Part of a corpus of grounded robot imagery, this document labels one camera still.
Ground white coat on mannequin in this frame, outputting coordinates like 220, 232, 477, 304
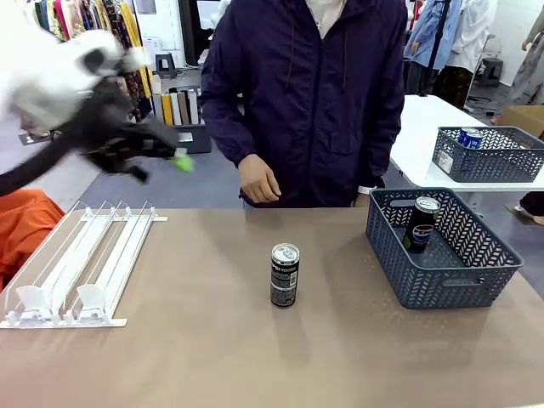
445, 0, 498, 73

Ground mannequin in grey dress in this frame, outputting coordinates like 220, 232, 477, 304
508, 8, 544, 106

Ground yellow hanging garment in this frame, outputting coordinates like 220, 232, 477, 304
120, 1, 153, 99

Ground pink hanging garment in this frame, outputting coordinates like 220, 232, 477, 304
58, 0, 77, 37

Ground brown cardboard box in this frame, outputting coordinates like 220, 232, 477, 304
496, 105, 544, 139

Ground brown paper roll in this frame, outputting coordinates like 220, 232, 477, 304
177, 91, 190, 126

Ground white roll black cap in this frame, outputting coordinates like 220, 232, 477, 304
168, 87, 183, 127

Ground orange cloth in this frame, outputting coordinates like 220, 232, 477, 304
0, 189, 66, 292

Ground grey plastic stool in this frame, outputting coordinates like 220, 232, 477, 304
479, 58, 505, 88

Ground white side table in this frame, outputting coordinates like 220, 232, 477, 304
389, 93, 544, 213

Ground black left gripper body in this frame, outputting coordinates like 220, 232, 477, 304
80, 80, 171, 179

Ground person left forearm navy sleeve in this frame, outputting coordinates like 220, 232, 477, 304
354, 105, 405, 193

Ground dark trouser leg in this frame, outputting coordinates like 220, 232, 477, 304
518, 190, 544, 218

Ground person in navy jacket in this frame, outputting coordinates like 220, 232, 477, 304
199, 0, 409, 209

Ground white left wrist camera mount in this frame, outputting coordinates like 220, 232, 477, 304
122, 45, 151, 72

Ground white can dispenser rack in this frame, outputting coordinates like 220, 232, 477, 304
0, 200, 169, 329

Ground pale inner shirt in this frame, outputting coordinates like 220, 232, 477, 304
304, 0, 346, 37

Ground dark plastic step stool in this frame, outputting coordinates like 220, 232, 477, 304
155, 52, 178, 81

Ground black Pepsi can green accents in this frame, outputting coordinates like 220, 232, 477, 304
402, 195, 442, 255

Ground blue shirt on mannequin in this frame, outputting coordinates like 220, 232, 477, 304
406, 0, 451, 71

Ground grey plastic lattice basket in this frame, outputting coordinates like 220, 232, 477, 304
431, 126, 544, 184
365, 187, 525, 310

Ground person right hand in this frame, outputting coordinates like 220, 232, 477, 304
238, 153, 283, 205

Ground person right forearm navy sleeve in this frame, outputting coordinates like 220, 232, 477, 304
201, 97, 265, 172

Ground white carton box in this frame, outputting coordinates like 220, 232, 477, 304
143, 36, 165, 60

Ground grey storage bin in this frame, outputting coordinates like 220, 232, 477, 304
173, 122, 213, 155

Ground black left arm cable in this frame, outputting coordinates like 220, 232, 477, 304
0, 139, 91, 198

